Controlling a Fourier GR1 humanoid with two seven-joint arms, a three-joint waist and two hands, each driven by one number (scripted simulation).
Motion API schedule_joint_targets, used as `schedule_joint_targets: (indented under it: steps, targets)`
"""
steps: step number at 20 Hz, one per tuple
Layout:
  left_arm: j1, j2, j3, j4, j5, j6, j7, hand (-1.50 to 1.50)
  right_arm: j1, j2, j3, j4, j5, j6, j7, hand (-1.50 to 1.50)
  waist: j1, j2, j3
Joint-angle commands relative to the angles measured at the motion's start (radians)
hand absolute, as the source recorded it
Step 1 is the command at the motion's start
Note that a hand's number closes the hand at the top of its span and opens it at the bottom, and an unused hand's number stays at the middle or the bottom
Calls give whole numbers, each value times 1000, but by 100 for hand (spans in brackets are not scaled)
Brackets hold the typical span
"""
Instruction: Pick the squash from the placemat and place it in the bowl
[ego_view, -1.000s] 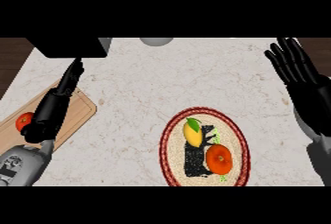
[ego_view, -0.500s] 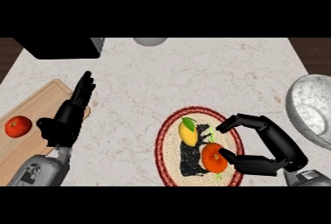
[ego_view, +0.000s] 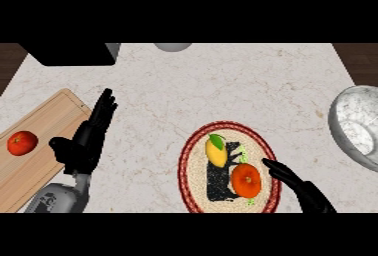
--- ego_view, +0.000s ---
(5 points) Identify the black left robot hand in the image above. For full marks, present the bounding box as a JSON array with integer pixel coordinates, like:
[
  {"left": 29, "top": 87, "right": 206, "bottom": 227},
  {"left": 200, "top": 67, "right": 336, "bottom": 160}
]
[{"left": 47, "top": 87, "right": 119, "bottom": 176}]

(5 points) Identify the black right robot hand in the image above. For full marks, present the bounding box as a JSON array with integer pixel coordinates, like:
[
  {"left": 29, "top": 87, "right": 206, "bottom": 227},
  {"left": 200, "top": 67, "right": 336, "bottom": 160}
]
[{"left": 259, "top": 158, "right": 338, "bottom": 214}]

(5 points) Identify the orange squash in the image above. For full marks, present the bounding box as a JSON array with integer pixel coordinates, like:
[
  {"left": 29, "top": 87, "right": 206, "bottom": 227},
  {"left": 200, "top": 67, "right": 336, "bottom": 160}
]
[{"left": 228, "top": 162, "right": 262, "bottom": 199}]

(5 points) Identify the round woven red-rimmed placemat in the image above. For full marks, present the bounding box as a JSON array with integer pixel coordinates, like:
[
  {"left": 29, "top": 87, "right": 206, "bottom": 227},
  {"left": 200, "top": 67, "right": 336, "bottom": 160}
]
[{"left": 177, "top": 120, "right": 281, "bottom": 214}]

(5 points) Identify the wooden cutting board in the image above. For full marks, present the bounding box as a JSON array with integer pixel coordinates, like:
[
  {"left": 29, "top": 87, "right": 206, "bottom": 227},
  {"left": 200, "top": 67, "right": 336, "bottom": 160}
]
[{"left": 0, "top": 88, "right": 92, "bottom": 214}]

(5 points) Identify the red tomato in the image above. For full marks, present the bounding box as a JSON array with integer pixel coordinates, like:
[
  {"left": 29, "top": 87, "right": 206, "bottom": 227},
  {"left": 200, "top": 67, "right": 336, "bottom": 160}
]
[{"left": 5, "top": 130, "right": 39, "bottom": 157}]

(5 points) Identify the yellow lemon with leaf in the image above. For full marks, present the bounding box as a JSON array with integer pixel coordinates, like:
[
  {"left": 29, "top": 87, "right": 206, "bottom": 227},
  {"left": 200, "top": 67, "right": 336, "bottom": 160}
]
[{"left": 203, "top": 133, "right": 228, "bottom": 169}]

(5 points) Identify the black box appliance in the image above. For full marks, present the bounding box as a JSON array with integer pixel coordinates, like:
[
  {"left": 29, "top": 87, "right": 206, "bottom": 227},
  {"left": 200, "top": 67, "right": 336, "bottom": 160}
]
[{"left": 17, "top": 42, "right": 122, "bottom": 67}]

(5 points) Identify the grey round object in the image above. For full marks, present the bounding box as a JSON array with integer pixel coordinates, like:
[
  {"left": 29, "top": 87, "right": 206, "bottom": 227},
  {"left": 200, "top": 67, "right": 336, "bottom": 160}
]
[{"left": 153, "top": 42, "right": 193, "bottom": 53}]

